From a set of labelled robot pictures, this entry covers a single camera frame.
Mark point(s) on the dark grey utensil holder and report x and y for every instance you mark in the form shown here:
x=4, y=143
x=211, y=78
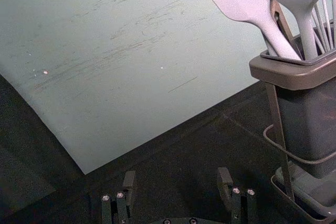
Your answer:
x=312, y=119

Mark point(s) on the black rack with steel bars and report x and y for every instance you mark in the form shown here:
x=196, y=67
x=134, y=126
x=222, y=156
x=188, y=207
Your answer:
x=282, y=140

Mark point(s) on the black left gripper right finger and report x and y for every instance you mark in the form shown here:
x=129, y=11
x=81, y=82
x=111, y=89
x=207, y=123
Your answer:
x=237, y=203

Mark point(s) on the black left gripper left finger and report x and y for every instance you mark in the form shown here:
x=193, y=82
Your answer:
x=121, y=205

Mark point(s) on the grey silicone whisk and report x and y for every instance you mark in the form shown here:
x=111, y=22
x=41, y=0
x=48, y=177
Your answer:
x=326, y=19

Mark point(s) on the grey silicone basting brush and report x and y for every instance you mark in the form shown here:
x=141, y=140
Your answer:
x=302, y=3

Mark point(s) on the plain pale wall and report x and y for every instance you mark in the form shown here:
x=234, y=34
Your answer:
x=118, y=58

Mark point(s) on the black table cloth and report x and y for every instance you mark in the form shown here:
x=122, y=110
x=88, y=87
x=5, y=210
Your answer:
x=183, y=171

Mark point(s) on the grey silicone spatula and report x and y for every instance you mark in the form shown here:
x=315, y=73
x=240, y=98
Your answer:
x=244, y=1

